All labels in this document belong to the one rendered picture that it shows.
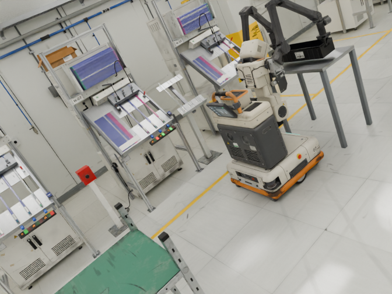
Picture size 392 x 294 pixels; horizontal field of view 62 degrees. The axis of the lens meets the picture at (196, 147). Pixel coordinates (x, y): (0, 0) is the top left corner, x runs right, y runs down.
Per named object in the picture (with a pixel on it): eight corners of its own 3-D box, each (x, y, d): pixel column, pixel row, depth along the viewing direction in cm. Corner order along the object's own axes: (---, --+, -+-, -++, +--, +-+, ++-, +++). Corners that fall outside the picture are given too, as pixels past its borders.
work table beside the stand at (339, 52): (345, 148, 298) (322, 68, 267) (288, 139, 357) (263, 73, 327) (372, 123, 314) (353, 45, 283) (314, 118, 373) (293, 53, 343)
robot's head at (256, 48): (253, 55, 260) (257, 37, 259) (237, 58, 278) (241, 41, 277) (266, 60, 268) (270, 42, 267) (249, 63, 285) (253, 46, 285)
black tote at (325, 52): (275, 63, 324) (271, 53, 319) (286, 55, 330) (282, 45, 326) (323, 58, 275) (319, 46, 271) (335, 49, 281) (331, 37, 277)
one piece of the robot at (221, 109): (245, 122, 256) (226, 106, 245) (219, 119, 286) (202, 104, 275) (251, 111, 258) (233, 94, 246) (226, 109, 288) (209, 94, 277)
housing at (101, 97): (133, 88, 381) (132, 80, 369) (98, 109, 361) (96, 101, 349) (129, 84, 384) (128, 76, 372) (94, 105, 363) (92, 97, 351)
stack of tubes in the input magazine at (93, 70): (124, 68, 364) (112, 45, 354) (85, 90, 343) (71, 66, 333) (120, 69, 375) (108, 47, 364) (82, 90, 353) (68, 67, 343)
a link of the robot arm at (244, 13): (236, 8, 281) (245, 7, 274) (245, 6, 289) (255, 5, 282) (240, 60, 300) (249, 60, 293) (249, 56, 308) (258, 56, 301)
